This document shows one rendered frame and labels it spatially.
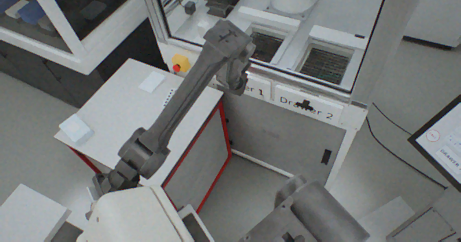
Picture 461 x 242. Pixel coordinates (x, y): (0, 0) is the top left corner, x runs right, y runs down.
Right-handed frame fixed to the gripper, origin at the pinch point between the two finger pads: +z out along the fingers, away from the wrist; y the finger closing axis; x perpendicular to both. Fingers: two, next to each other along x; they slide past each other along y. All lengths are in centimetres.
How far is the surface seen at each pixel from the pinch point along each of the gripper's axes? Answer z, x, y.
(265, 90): 2.6, -9.8, 1.1
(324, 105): -0.2, -36.0, 2.6
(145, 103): 0, 46, -24
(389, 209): 76, -88, -40
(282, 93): 1.2, -17.6, 1.9
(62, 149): 49, 137, -89
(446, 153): -14, -78, 0
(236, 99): 20.6, 7.9, -7.4
